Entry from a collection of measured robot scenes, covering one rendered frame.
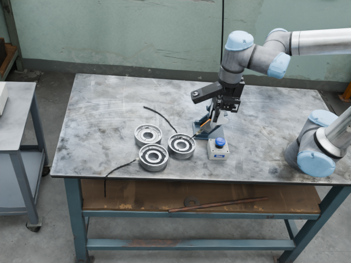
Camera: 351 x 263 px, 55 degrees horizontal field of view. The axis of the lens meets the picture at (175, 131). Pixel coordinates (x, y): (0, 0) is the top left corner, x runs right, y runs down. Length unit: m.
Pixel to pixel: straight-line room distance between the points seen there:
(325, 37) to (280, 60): 0.16
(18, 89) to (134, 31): 1.28
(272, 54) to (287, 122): 0.60
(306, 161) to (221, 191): 0.49
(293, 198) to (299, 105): 0.44
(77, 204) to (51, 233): 0.65
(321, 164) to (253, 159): 0.29
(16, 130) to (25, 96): 0.23
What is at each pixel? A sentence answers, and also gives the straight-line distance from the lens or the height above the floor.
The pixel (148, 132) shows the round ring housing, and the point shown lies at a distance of 1.30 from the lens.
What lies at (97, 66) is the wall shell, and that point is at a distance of 2.98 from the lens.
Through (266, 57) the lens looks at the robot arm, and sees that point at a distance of 1.03.
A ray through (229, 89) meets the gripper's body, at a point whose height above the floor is 1.10.
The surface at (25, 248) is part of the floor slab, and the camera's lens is 2.00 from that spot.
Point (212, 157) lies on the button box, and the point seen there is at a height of 0.82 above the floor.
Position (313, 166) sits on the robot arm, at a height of 0.96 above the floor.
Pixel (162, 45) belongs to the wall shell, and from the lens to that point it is 2.85.
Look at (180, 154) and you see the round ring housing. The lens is 1.23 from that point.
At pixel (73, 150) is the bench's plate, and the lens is 1.28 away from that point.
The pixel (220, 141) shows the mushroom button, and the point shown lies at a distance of 1.25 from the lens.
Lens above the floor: 1.73
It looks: 43 degrees down
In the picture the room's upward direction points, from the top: 10 degrees clockwise
